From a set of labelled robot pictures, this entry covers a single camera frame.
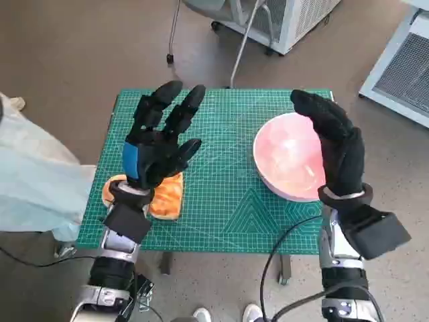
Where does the black floor cable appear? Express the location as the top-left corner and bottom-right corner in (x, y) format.
(0, 246), (98, 268)

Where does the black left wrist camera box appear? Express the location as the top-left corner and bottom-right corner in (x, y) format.
(103, 202), (151, 245)

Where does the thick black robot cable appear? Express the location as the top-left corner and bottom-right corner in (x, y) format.
(273, 290), (328, 322)

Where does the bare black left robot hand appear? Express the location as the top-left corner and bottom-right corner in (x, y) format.
(121, 80), (206, 189)

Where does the beige shoe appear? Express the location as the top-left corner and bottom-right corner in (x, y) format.
(6, 96), (27, 111)

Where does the black metal frame with caster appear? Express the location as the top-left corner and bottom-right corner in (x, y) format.
(135, 273), (155, 311)

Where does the grey office chair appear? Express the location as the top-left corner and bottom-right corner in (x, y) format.
(165, 0), (274, 90)

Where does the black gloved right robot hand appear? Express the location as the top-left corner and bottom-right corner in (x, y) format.
(290, 89), (366, 196)

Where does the pink bowl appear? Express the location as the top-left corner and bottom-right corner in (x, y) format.
(253, 112), (328, 203)

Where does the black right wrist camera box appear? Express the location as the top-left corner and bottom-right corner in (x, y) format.
(341, 206), (412, 261)

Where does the black table leg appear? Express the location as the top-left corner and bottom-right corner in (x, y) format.
(277, 253), (292, 286)
(160, 252), (174, 275)

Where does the white shoe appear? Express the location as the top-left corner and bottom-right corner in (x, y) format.
(192, 307), (212, 322)
(243, 303), (264, 322)

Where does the pale round toy bun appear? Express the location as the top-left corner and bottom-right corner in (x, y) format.
(102, 177), (128, 208)

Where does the large white mesh cabinet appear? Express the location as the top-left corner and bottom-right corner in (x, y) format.
(358, 6), (429, 129)

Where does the orange braided toy bread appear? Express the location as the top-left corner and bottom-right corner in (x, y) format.
(149, 172), (184, 221)

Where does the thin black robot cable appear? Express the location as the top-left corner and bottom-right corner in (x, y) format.
(259, 214), (328, 322)

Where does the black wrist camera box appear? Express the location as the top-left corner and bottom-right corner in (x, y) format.
(341, 206), (412, 261)
(103, 202), (151, 245)

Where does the white mesh cabinet on casters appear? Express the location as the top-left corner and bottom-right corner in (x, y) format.
(210, 0), (341, 56)

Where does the green cutting mat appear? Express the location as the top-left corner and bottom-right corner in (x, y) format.
(76, 88), (336, 255)

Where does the grey metal bracket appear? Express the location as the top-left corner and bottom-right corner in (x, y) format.
(55, 243), (78, 258)

